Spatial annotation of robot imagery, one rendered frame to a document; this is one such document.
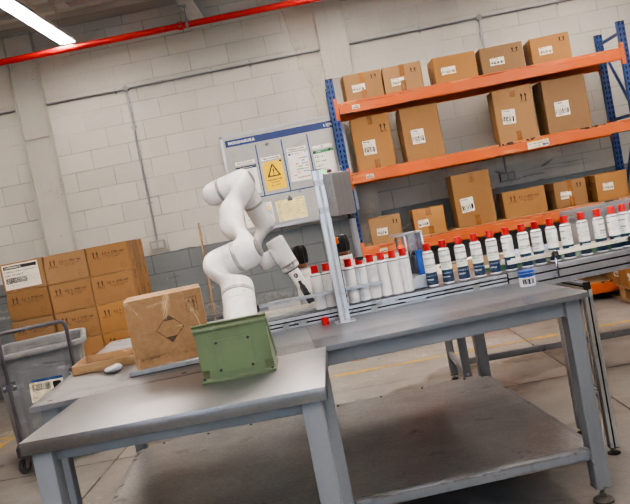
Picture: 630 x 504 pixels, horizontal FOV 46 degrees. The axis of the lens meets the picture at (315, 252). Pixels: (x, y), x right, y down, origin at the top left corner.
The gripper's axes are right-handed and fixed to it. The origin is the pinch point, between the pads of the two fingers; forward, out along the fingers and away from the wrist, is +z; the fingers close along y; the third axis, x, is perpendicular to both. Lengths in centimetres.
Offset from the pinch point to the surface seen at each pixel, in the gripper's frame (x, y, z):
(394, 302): -31.7, -5.4, 21.0
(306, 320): 6.3, -5.4, 7.2
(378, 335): -14, -65, 17
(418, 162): -154, 342, -14
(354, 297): -17.6, -3.2, 9.9
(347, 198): -36.9, -9.8, -30.2
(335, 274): -14.8, -15.7, -4.9
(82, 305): 166, 308, -59
